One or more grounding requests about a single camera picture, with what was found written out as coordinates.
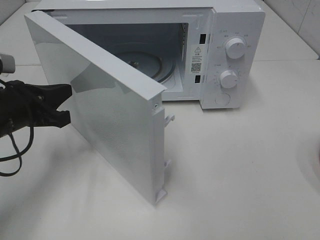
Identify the white microwave oven body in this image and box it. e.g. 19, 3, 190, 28
30, 0, 265, 109

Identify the white warning label sticker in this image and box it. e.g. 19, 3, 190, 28
189, 44, 206, 74

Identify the pink round plate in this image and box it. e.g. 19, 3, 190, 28
317, 147, 320, 165

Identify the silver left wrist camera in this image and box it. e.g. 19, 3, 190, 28
0, 53, 16, 74

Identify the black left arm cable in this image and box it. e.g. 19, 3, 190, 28
0, 126, 35, 177

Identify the glass microwave turntable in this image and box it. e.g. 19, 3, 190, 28
115, 51, 176, 84

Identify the white timer knob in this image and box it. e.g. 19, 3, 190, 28
219, 70, 238, 89

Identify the white microwave door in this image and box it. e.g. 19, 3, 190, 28
25, 11, 175, 205

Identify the round white door button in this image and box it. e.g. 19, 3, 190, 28
214, 93, 231, 106

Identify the upper white power knob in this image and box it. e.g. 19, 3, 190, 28
225, 36, 246, 60

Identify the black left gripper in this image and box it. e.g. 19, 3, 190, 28
0, 80, 72, 137

